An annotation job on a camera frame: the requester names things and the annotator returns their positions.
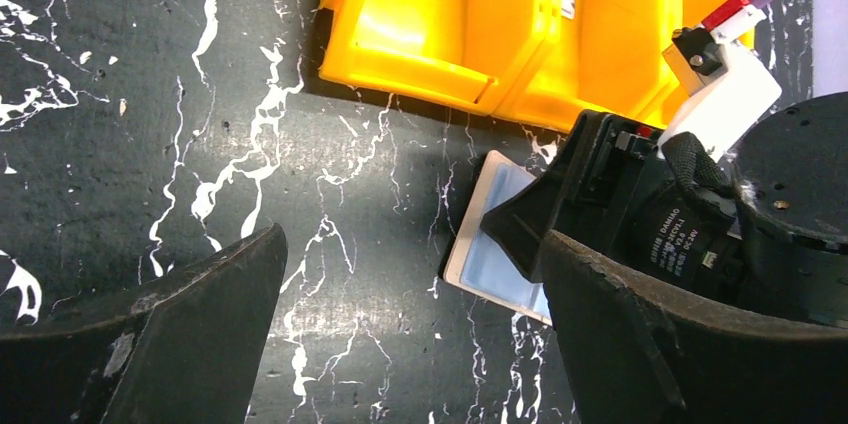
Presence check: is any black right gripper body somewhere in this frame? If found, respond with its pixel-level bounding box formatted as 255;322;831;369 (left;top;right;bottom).
549;111;746;303

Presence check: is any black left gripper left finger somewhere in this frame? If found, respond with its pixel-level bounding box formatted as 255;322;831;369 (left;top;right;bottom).
1;225;288;423

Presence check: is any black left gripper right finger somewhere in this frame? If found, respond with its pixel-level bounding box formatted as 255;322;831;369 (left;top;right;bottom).
539;231;847;423

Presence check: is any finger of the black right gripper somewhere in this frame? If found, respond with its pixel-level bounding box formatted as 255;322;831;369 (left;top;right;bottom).
481;170;577;282

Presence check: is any white leather card holder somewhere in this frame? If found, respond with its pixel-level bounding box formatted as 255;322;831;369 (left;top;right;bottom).
442;150;552;326

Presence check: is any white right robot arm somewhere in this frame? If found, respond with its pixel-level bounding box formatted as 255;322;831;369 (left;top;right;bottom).
481;93;847;328

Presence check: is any yellow three-compartment plastic tray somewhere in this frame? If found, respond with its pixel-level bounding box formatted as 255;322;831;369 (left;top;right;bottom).
319;0;726;132

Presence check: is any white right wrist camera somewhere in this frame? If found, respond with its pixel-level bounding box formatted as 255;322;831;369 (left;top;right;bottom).
658;0;782;162

